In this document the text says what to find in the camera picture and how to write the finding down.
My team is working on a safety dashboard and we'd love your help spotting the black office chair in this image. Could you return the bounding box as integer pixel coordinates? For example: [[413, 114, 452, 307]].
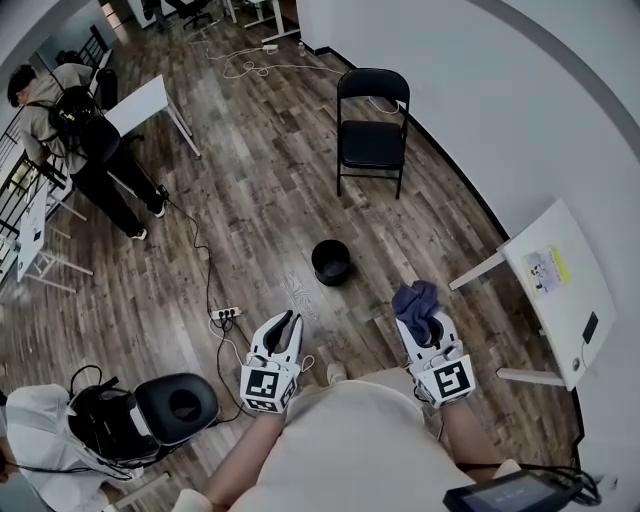
[[168, 0, 217, 32]]

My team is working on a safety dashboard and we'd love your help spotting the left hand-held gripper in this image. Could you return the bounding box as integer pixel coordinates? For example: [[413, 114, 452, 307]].
[[239, 309, 305, 416]]

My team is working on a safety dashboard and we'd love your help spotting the white floor cable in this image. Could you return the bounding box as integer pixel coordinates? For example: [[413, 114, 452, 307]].
[[216, 328, 317, 375]]

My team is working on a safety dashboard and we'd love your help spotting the black folding chair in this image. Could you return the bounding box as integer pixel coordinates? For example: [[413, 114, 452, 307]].
[[335, 67, 412, 201]]

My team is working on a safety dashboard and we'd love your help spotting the white cable by wall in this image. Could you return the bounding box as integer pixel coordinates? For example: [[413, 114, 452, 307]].
[[368, 95, 408, 116]]

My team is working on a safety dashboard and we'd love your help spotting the white table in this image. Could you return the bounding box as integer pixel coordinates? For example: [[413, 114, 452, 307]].
[[103, 74, 203, 159], [447, 197, 618, 393]]

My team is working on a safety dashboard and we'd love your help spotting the long black floor cable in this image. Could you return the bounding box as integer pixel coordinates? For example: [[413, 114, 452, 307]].
[[163, 196, 215, 315]]

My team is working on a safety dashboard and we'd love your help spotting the black cable with adapter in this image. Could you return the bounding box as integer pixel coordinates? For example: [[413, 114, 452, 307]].
[[213, 318, 252, 425]]

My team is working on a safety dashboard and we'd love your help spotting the person's left forearm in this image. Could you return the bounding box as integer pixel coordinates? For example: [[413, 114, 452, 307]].
[[203, 409, 287, 507]]

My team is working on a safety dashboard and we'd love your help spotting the paper leaflet with yellow edge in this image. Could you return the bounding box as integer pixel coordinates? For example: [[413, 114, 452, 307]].
[[520, 243, 572, 298]]

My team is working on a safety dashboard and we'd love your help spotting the black chest device with screen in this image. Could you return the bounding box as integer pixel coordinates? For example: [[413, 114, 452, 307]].
[[442, 469, 585, 512]]

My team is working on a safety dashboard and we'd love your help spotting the thick black device cable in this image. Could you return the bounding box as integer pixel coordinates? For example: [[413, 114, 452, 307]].
[[456, 461, 602, 507]]

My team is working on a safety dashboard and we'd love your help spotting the black round bin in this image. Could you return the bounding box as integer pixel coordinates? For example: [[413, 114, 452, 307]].
[[310, 239, 353, 288]]

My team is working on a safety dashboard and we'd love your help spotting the dark blue cloth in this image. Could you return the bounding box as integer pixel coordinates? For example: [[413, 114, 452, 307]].
[[390, 279, 444, 349]]

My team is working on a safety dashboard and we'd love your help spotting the tangle of white cables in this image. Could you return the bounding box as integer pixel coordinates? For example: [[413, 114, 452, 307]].
[[188, 28, 347, 82]]

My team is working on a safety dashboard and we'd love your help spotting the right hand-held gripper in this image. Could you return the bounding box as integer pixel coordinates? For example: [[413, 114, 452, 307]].
[[394, 312, 476, 411]]

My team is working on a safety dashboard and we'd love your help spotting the person's right forearm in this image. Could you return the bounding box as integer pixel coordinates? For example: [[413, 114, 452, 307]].
[[438, 398, 502, 470]]

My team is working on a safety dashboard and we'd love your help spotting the white desk with legs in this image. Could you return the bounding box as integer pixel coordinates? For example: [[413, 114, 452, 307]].
[[226, 0, 302, 45], [16, 178, 96, 295]]

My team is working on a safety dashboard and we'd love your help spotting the black metal railing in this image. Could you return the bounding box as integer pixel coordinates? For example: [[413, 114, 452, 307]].
[[0, 23, 112, 242]]

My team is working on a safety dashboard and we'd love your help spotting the black phone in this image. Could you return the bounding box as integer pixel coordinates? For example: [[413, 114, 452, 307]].
[[581, 310, 601, 346]]

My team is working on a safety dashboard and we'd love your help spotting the person in beige clothes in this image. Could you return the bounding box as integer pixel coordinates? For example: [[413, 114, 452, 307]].
[[299, 367, 416, 401]]

